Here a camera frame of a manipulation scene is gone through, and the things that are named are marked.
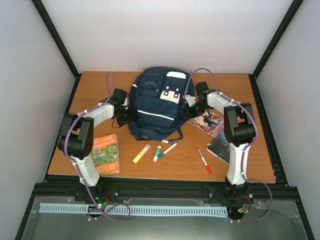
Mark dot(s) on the green cap marker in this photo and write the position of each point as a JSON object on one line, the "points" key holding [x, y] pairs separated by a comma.
{"points": [[168, 150]]}

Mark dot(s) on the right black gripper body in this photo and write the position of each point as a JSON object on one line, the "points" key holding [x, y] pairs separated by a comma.
{"points": [[196, 113]]}

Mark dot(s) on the navy blue backpack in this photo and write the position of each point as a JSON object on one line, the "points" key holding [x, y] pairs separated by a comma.
{"points": [[158, 96]]}

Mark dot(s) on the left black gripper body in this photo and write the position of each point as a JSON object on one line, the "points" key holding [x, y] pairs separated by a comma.
{"points": [[127, 117]]}

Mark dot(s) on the right rear frame post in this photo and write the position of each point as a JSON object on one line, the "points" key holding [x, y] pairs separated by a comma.
{"points": [[281, 29]]}

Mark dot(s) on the frame post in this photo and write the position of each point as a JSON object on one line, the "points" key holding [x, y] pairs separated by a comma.
{"points": [[46, 19], [281, 29]]}

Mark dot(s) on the light blue cable duct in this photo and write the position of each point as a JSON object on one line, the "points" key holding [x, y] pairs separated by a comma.
{"points": [[136, 210]]}

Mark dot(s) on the black aluminium frame rail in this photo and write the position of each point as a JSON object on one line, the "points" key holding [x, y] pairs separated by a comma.
{"points": [[117, 190]]}

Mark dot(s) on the yellow highlighter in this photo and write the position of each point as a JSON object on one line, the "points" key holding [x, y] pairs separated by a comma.
{"points": [[141, 153]]}

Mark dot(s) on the green white glue stick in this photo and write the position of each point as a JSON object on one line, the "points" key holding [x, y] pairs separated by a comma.
{"points": [[157, 153]]}

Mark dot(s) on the metal front plate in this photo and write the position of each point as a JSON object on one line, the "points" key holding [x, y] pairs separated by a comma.
{"points": [[279, 220]]}

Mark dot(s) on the pink shakespeare book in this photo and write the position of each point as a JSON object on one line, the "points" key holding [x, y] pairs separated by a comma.
{"points": [[209, 122]]}

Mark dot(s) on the left rear frame post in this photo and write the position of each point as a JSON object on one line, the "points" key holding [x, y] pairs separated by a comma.
{"points": [[46, 19]]}

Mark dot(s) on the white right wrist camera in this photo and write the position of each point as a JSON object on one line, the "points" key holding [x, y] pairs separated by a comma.
{"points": [[191, 100]]}

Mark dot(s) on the red marker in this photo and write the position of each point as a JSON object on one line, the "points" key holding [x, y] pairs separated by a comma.
{"points": [[204, 161]]}

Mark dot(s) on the orange treehouse book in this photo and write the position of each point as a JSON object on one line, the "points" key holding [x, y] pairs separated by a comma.
{"points": [[105, 154]]}

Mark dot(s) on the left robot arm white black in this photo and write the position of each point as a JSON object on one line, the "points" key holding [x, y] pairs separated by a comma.
{"points": [[76, 135]]}

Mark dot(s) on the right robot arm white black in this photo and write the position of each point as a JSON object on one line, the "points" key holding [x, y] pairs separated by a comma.
{"points": [[240, 131]]}

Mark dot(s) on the purple cap marker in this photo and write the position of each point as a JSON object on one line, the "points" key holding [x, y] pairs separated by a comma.
{"points": [[167, 141]]}

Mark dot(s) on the dark blue Wuthering Heights book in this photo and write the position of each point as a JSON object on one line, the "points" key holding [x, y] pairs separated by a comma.
{"points": [[220, 148]]}

